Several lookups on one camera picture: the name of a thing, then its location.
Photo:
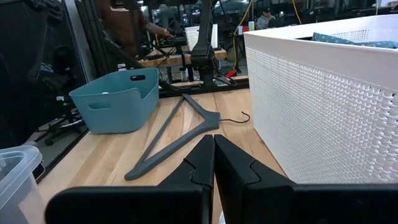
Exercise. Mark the white perforated plastic basket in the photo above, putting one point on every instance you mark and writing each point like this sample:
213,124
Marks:
311,109

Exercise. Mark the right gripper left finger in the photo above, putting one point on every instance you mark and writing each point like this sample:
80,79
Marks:
199,174

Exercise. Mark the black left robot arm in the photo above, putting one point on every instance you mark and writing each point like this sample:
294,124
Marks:
203,56

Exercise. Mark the wooden cart with black rail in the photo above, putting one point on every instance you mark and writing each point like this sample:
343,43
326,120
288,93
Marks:
192,90

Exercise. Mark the teal patterned cloth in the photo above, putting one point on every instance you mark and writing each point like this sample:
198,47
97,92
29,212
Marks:
342,40

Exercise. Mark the white background basket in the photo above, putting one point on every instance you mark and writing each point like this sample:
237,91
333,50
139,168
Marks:
191,37

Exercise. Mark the grey clothes hanger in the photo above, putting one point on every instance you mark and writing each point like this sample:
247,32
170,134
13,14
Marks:
161,155

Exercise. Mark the teal plastic bin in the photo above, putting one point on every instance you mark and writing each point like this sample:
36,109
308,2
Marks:
118,109

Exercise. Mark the clear plastic bin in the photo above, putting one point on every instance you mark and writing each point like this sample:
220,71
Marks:
15,186

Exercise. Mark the wooden background table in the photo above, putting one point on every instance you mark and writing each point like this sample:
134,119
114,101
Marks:
174,59

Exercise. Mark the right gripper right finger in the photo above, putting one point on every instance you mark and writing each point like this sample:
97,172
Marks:
236,174

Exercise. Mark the red object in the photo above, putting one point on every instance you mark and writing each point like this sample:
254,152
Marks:
231,74

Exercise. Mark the green cup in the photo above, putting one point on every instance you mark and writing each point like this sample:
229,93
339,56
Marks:
251,25

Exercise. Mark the person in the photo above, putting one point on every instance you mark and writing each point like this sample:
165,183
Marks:
264,21
121,28

